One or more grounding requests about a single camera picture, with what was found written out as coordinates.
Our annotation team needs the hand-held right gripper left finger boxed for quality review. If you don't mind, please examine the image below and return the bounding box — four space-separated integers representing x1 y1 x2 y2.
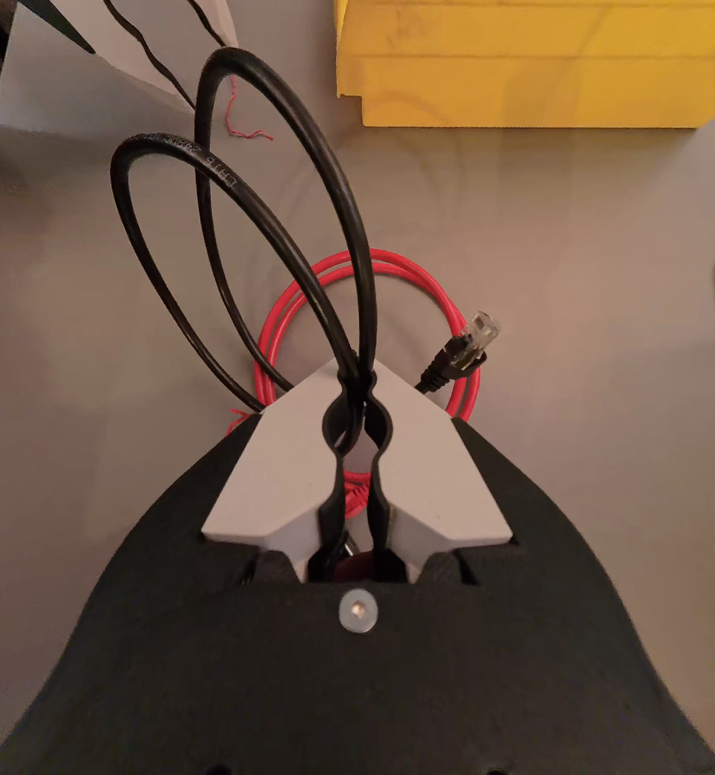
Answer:
201 357 349 583

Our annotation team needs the yellow plastic bin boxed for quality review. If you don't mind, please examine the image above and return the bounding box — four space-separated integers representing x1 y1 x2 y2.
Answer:
335 0 715 129

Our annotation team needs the black cable coil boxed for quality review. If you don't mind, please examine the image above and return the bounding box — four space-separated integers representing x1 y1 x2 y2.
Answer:
110 47 502 561

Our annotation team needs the red ethernet cable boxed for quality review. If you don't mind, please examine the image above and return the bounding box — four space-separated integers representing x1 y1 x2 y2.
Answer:
227 248 482 522

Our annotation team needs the red thread scrap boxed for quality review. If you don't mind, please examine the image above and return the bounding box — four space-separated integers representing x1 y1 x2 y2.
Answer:
223 74 275 141

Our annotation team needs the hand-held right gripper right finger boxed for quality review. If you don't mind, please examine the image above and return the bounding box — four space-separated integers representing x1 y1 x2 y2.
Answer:
363 358 514 583

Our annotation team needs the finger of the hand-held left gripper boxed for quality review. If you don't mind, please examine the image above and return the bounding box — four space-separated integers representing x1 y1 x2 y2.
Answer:
112 0 239 109
35 0 197 111

